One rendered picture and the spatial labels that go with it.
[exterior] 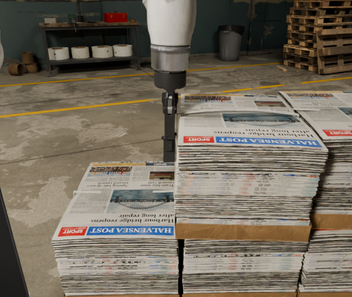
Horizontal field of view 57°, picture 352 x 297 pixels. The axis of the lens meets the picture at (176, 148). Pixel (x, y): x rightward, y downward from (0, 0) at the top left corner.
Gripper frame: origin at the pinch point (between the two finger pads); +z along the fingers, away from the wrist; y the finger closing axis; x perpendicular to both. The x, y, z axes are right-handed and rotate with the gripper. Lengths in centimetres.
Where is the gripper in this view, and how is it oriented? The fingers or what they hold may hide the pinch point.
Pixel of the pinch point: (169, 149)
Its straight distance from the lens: 83.5
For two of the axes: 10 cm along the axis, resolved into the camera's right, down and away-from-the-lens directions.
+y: -0.1, -4.2, 9.1
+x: -10.0, -0.2, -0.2
